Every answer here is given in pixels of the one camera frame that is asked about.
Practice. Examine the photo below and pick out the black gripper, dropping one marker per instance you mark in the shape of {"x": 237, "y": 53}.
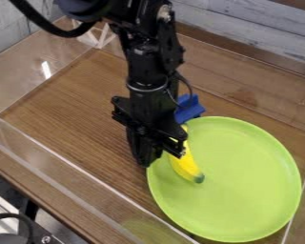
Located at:
{"x": 146, "y": 114}

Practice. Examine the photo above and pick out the yellow toy banana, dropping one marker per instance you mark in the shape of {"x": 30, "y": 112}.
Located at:
{"x": 184, "y": 165}

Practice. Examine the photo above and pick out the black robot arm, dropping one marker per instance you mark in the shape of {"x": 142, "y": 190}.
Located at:
{"x": 144, "y": 23}

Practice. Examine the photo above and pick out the green round plate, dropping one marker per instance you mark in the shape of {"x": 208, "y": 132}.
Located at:
{"x": 250, "y": 192}

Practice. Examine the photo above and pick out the blue plastic block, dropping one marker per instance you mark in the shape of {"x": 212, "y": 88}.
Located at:
{"x": 189, "y": 109}

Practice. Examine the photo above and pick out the clear acrylic front wall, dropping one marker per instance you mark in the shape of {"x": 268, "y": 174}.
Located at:
{"x": 101, "y": 214}

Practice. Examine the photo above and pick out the black metal table frame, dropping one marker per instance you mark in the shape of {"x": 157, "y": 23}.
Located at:
{"x": 29, "y": 228}

